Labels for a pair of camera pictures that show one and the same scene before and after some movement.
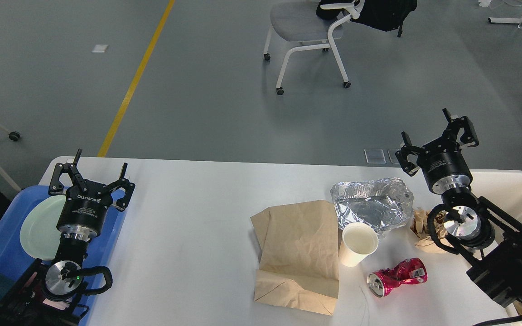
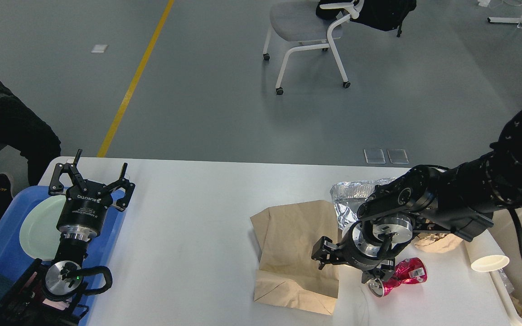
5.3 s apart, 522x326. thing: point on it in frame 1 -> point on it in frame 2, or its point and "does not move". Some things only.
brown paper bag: [299, 265] does not move
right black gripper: [444, 166] -> [353, 248]
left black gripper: [82, 213] does not move
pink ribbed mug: [59, 304] does not move
